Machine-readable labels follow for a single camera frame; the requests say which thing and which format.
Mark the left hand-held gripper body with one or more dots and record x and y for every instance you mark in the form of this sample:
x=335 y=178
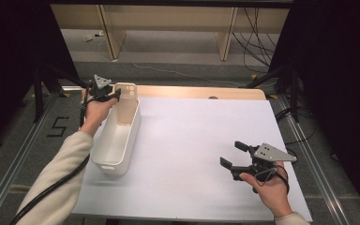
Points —
x=101 y=92

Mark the yellow tape piece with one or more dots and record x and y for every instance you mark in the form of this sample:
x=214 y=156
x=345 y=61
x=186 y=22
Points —
x=254 y=76
x=274 y=96
x=65 y=94

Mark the black metal stand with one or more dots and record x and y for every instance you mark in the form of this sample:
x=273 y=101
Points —
x=38 y=93
x=294 y=93

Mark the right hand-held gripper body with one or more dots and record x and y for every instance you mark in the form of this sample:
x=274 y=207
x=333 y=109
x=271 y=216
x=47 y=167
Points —
x=273 y=153

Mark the aluminium floor rail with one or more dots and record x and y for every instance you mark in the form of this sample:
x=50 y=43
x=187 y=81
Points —
x=21 y=156
x=324 y=187

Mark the beige wooden desk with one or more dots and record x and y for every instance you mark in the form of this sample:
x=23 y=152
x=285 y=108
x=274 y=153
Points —
x=168 y=15

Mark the light wooden table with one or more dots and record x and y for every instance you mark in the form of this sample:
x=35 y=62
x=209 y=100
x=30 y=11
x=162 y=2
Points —
x=184 y=92

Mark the beige phone case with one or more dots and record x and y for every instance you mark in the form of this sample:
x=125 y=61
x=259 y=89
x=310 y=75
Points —
x=127 y=106

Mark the white power strip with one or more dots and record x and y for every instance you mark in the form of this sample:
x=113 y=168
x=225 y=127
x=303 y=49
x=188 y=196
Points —
x=88 y=38

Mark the person's left hand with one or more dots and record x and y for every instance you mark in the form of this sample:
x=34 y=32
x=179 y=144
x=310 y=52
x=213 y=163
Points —
x=95 y=114

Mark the person's right hand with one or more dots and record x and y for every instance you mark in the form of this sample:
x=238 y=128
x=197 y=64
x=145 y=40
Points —
x=275 y=193

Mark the small white floor object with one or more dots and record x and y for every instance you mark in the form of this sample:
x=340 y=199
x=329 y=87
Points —
x=100 y=33

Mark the black curtain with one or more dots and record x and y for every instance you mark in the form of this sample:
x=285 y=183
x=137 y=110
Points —
x=340 y=62
x=6 y=47

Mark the white plastic storage bin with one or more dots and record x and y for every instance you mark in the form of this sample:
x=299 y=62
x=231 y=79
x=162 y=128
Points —
x=115 y=146

